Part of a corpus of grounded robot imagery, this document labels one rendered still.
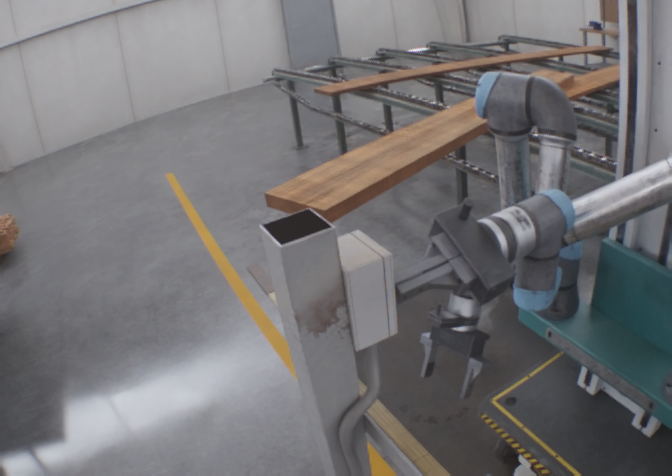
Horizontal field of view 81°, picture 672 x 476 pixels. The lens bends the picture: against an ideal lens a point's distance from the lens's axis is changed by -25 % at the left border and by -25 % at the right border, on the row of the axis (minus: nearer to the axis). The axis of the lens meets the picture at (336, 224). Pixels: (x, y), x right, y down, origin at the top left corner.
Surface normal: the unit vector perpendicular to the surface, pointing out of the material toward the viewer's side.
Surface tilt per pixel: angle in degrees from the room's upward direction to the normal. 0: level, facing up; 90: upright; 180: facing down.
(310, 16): 90
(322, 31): 90
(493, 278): 27
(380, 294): 90
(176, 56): 89
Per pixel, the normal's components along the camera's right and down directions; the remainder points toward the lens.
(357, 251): -0.13, -0.89
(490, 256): 0.10, -0.63
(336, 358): 0.46, 0.34
